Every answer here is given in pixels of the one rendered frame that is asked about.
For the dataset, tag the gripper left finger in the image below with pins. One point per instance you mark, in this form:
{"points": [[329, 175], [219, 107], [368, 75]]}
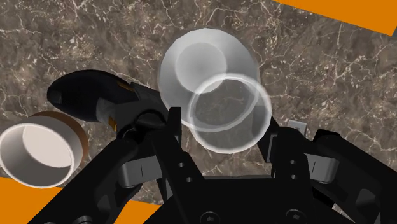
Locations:
{"points": [[173, 161]]}

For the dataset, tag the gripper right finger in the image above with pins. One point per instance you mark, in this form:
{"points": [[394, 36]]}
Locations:
{"points": [[291, 155]]}

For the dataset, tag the clear drinking glass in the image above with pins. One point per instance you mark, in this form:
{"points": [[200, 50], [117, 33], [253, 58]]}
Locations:
{"points": [[231, 141]]}

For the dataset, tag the white bowl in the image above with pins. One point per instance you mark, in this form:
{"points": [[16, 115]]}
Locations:
{"points": [[173, 80]]}

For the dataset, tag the black tool with yellow marks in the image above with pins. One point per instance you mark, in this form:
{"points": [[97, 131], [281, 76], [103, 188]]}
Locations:
{"points": [[80, 93]]}

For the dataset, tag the brown cup with white inside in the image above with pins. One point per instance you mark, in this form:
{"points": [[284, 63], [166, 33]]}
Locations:
{"points": [[37, 167]]}

